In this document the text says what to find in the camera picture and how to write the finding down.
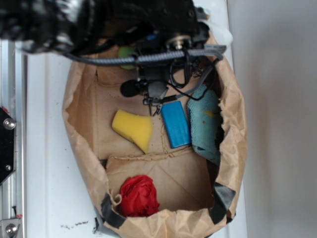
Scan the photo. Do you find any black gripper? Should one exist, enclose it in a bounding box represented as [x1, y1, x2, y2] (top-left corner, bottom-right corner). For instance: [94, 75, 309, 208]
[137, 64, 169, 116]

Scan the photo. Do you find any green plush animal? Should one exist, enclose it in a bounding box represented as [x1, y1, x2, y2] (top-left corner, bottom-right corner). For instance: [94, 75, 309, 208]
[118, 47, 137, 70]

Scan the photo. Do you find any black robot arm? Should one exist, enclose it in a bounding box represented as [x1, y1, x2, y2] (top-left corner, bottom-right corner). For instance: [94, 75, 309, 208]
[0, 0, 211, 109]

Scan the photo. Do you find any blue wooden block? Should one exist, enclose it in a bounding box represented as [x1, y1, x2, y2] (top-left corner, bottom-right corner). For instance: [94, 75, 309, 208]
[161, 101, 191, 149]

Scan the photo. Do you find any yellow sponge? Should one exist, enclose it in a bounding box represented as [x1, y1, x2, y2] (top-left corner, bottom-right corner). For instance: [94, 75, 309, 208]
[111, 110, 153, 154]

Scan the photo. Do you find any black foam microphone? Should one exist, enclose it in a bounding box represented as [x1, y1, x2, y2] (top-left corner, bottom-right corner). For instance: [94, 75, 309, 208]
[120, 80, 147, 97]

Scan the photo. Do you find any brown paper bag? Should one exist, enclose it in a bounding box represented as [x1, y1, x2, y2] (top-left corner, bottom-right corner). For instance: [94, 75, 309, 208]
[63, 59, 247, 238]

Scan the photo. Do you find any teal cloth rag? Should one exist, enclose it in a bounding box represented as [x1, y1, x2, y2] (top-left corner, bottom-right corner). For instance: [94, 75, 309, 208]
[187, 84, 224, 166]

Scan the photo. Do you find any dark brown furry object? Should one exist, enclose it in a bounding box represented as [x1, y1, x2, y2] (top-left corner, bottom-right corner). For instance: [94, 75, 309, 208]
[191, 57, 213, 78]

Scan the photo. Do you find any red crumpled cloth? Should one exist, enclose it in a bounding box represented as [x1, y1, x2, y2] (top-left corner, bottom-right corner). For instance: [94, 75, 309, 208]
[120, 175, 159, 217]

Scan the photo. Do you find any white plastic tray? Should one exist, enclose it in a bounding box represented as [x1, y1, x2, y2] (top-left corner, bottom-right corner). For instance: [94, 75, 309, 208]
[26, 0, 248, 238]

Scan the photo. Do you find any grey braided cable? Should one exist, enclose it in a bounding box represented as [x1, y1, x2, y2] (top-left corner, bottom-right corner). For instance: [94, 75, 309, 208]
[66, 44, 227, 101]

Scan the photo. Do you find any white ribbon cable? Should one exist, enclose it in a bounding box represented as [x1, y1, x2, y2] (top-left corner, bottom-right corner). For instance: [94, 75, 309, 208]
[205, 21, 233, 47]

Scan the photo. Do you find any black metal bracket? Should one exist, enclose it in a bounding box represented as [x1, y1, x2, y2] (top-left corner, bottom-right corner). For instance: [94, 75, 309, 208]
[0, 108, 16, 185]

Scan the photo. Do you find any aluminium frame rail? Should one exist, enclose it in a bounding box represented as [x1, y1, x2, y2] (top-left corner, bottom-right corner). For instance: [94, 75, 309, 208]
[0, 40, 27, 238]

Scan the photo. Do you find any silver corner bracket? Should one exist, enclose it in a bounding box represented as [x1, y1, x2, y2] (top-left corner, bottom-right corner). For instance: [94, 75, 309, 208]
[0, 218, 21, 238]

